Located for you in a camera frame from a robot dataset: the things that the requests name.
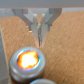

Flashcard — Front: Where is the red button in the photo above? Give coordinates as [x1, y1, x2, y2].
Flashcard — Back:
[8, 46, 46, 84]

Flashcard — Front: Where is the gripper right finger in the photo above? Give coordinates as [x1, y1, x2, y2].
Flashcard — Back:
[39, 8, 63, 47]

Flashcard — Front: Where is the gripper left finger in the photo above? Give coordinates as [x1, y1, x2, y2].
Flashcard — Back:
[13, 8, 42, 47]

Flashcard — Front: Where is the blue button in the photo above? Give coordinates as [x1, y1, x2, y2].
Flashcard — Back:
[29, 78, 60, 84]

